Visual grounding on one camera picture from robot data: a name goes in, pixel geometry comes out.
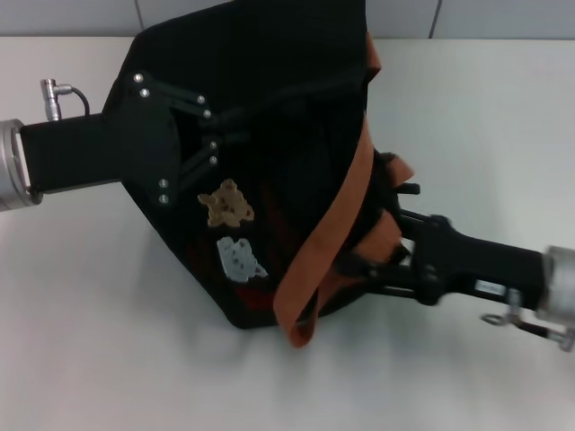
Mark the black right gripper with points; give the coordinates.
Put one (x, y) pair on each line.
(471, 265)

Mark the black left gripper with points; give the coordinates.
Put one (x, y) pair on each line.
(90, 152)

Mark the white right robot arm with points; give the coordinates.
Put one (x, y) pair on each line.
(561, 283)

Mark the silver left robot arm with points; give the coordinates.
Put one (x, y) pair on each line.
(11, 166)

